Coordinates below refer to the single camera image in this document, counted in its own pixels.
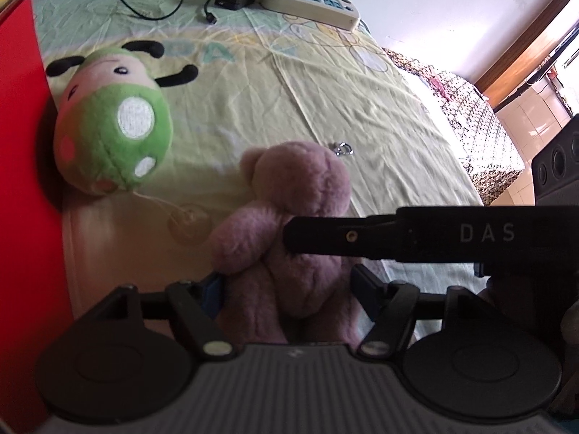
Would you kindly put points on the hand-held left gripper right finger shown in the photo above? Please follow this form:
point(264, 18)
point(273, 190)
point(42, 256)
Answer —
point(367, 289)

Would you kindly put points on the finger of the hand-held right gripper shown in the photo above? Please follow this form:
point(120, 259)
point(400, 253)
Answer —
point(325, 235)

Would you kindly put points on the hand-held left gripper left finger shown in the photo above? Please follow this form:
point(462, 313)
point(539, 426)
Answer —
point(212, 291)

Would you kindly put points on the mauve teddy bear plush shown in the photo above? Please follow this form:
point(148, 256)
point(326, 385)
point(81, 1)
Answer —
point(289, 181)

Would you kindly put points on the green ladybug plush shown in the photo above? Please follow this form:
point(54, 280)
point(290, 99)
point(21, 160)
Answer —
point(113, 144)

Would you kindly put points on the red cardboard box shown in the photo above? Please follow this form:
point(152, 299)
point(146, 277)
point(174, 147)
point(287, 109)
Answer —
point(22, 144)

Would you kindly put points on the black device with round holes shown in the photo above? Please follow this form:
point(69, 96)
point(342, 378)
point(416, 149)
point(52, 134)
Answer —
point(556, 181)

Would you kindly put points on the floral patterned mattress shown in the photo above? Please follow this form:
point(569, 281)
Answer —
point(475, 122)

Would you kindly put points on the printed green bedsheet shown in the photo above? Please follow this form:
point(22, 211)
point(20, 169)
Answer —
point(316, 77)

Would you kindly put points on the beige power strip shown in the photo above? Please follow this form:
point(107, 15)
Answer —
point(316, 9)

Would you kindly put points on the wooden door frame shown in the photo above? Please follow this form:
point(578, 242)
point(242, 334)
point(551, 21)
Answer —
point(520, 58)

